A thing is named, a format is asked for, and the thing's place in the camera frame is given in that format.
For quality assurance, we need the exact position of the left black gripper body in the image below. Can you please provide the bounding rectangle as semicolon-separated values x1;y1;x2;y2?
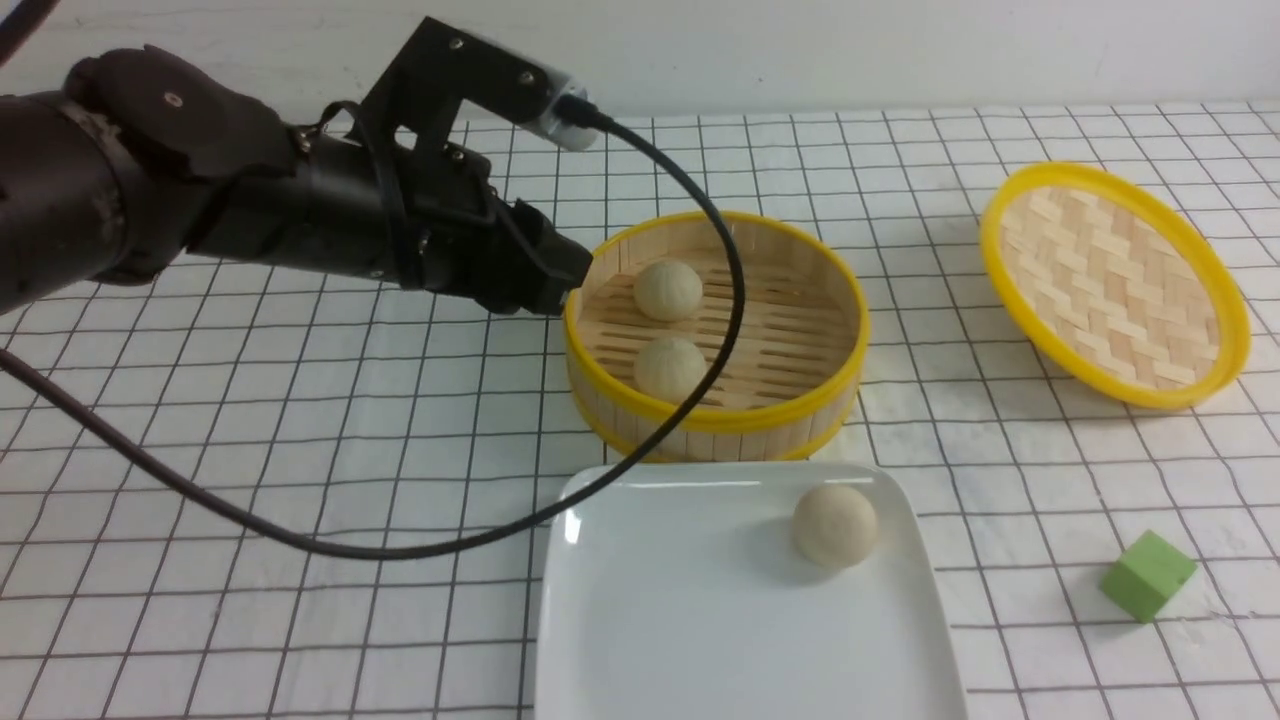
291;126;593;316

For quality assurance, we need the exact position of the steamed bun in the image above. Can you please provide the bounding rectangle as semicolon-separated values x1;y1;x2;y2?
632;259;704;323
632;336;708;405
790;484;879;571

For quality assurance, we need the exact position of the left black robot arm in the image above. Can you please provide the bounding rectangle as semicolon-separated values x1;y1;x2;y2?
3;32;593;316

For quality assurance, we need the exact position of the white square ceramic plate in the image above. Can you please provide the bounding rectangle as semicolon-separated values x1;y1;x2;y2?
534;461;969;719

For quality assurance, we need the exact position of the white grid-pattern tablecloth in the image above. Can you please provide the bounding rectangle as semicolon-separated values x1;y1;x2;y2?
1;102;1277;719

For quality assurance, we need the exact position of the yellow-rimmed bamboo steamer basket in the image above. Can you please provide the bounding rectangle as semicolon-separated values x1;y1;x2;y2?
564;211;870;462

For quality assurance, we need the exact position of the yellow-rimmed woven steamer lid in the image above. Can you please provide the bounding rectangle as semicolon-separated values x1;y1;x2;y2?
980;161;1251;410

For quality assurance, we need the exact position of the green foam cube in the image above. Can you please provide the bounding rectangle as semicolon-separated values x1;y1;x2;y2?
1100;530;1197;624

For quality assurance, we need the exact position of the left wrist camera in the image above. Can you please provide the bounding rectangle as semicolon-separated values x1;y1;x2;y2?
360;17;599;151

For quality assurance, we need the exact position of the black left camera cable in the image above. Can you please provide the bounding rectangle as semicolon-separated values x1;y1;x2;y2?
0;95;748;561

